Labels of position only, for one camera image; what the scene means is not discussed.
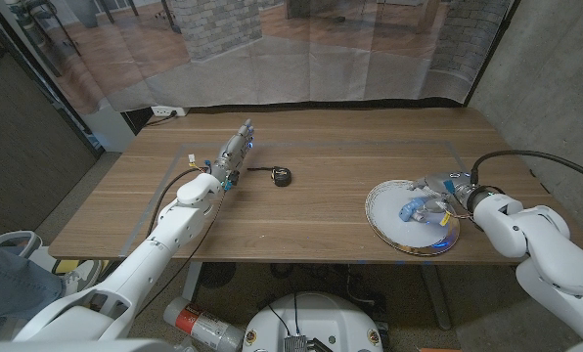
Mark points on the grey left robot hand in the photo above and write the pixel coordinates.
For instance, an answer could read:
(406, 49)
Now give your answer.
(233, 152)

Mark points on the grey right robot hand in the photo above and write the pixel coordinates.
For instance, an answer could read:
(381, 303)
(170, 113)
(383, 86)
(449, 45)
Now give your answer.
(448, 183)

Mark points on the blue toy camera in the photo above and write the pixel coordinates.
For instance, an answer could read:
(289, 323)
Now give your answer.
(409, 209)

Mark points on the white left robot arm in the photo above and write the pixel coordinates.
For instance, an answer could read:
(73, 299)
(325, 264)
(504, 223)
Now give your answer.
(147, 261)

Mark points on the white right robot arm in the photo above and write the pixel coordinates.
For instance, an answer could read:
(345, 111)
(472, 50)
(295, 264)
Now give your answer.
(551, 254)

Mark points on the black measuring tape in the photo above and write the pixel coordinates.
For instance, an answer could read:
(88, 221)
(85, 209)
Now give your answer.
(282, 177)

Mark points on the white power strip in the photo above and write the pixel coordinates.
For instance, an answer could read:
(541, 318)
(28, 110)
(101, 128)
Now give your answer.
(163, 111)

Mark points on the printed room backdrop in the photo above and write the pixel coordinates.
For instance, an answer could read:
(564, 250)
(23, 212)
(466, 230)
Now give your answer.
(282, 63)

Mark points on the grey table leg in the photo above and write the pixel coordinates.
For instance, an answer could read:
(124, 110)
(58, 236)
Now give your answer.
(435, 298)

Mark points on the black round fan under table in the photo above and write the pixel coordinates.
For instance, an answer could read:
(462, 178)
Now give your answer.
(217, 274)

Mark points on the white table leg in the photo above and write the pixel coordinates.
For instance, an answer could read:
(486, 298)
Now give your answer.
(192, 281)

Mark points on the white cylinder with red label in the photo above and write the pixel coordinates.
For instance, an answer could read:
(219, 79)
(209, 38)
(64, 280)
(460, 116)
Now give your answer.
(201, 323)

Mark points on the white robot torso base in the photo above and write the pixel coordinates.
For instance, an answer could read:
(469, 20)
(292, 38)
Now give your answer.
(316, 322)

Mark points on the white and yellow sneaker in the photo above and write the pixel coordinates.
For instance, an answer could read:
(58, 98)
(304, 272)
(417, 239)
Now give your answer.
(81, 275)

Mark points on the dark perforated partition panel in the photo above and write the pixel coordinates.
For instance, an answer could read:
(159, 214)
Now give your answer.
(22, 161)

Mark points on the white rounded floor object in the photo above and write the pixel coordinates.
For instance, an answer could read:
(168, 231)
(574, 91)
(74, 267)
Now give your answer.
(15, 240)

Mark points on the person leg in jeans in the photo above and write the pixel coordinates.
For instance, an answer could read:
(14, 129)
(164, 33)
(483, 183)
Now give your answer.
(13, 288)

